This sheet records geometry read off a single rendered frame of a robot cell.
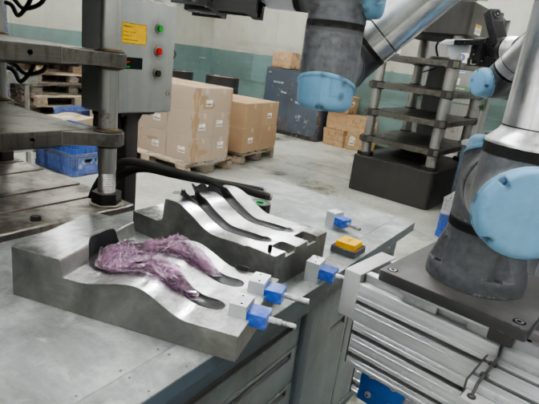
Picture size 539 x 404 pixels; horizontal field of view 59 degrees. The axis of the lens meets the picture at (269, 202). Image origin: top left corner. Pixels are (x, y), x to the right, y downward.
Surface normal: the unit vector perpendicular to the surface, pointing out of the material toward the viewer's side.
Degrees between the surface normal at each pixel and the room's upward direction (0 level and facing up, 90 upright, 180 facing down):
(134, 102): 90
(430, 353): 90
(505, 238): 96
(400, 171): 90
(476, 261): 72
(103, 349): 0
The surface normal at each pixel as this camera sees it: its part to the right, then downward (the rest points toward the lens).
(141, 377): 0.12, -0.95
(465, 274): -0.51, -0.12
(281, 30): -0.62, 0.16
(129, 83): 0.82, 0.26
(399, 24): -0.04, 0.51
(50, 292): -0.30, 0.25
